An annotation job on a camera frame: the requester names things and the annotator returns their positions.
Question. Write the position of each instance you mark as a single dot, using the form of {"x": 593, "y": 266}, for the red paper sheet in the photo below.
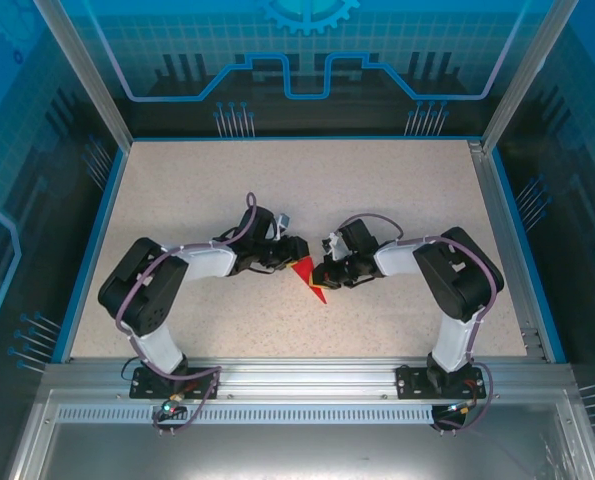
{"x": 304, "y": 272}

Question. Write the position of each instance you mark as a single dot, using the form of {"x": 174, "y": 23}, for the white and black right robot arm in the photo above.
{"x": 397, "y": 257}

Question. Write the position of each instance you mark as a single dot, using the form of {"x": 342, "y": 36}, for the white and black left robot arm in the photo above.
{"x": 209, "y": 260}

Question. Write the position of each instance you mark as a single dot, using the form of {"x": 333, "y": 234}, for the grey metal tray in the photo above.
{"x": 302, "y": 455}

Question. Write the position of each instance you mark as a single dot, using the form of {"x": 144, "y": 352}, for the aluminium frame beam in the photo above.
{"x": 302, "y": 377}

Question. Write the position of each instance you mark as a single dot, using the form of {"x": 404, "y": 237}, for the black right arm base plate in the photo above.
{"x": 409, "y": 382}

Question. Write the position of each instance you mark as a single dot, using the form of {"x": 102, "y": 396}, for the aluminium side rail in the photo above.
{"x": 493, "y": 200}

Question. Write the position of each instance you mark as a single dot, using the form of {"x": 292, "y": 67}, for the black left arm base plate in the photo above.
{"x": 144, "y": 385}

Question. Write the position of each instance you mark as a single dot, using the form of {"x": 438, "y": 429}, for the aluminium frame post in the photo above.
{"x": 90, "y": 75}
{"x": 526, "y": 75}

